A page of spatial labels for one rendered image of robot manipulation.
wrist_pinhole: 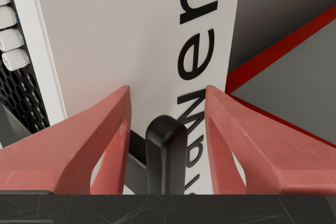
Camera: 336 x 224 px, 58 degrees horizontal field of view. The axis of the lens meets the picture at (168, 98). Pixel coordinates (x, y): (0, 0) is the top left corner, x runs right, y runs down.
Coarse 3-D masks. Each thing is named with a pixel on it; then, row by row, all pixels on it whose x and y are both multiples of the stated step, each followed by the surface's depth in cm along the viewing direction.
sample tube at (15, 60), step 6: (18, 48) 20; (6, 54) 19; (12, 54) 19; (18, 54) 20; (24, 54) 20; (6, 60) 19; (12, 60) 19; (18, 60) 20; (24, 60) 20; (6, 66) 20; (12, 66) 19; (18, 66) 20
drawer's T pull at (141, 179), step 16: (160, 128) 11; (176, 128) 10; (144, 144) 13; (160, 144) 10; (176, 144) 11; (128, 160) 13; (144, 160) 12; (160, 160) 11; (176, 160) 11; (128, 176) 14; (144, 176) 13; (160, 176) 11; (176, 176) 12; (144, 192) 13; (160, 192) 12; (176, 192) 12
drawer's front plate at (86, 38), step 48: (48, 0) 9; (96, 0) 10; (144, 0) 12; (192, 0) 14; (48, 48) 10; (96, 48) 11; (144, 48) 13; (192, 48) 15; (48, 96) 11; (96, 96) 12; (144, 96) 14; (192, 192) 23
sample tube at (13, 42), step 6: (6, 30) 19; (12, 30) 19; (18, 30) 19; (0, 36) 18; (6, 36) 19; (12, 36) 19; (18, 36) 19; (0, 42) 19; (6, 42) 19; (12, 42) 19; (18, 42) 19; (0, 48) 19; (6, 48) 19; (12, 48) 19
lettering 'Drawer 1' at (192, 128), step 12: (180, 0) 13; (216, 0) 15; (192, 12) 14; (204, 12) 15; (192, 36) 15; (180, 60) 15; (204, 60) 17; (180, 72) 15; (192, 72) 16; (180, 96) 16; (192, 96) 17; (204, 96) 18; (192, 108) 18; (180, 120) 17; (192, 120) 18; (192, 144) 20; (192, 180) 22
